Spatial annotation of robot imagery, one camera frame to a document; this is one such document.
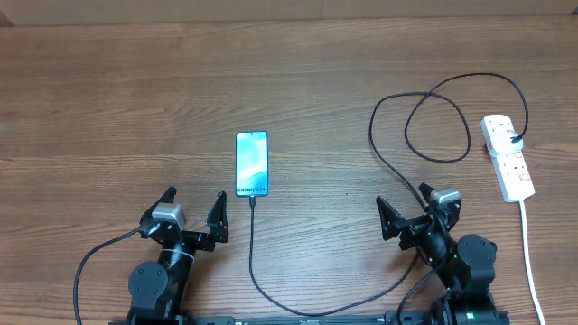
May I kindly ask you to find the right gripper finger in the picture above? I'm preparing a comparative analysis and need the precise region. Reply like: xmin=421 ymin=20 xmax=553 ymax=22
xmin=376 ymin=196 xmax=406 ymax=241
xmin=418 ymin=182 xmax=436 ymax=210

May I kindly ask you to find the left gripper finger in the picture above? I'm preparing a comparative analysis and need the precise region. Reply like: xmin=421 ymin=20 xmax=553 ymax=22
xmin=138 ymin=186 xmax=178 ymax=227
xmin=206 ymin=190 xmax=229 ymax=243

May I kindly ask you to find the Samsung Galaxy smartphone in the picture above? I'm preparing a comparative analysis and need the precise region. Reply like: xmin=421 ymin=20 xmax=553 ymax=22
xmin=236 ymin=131 xmax=269 ymax=197

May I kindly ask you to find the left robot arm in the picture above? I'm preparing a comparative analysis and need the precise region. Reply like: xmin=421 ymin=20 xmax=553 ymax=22
xmin=126 ymin=187 xmax=229 ymax=324

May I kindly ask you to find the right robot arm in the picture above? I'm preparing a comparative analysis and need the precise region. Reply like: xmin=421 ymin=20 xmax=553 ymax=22
xmin=376 ymin=183 xmax=510 ymax=325

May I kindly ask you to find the white charger plug adapter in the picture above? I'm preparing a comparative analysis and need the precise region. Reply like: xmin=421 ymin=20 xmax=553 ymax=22
xmin=487 ymin=132 xmax=524 ymax=157

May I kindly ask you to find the white power strip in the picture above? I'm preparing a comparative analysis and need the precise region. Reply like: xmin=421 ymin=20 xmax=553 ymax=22
xmin=480 ymin=115 xmax=536 ymax=202

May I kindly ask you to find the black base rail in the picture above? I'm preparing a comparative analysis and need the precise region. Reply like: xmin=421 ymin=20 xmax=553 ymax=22
xmin=112 ymin=311 xmax=510 ymax=325

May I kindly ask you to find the white power strip cord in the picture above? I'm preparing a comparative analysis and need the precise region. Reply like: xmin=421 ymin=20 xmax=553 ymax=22
xmin=518 ymin=200 xmax=546 ymax=325

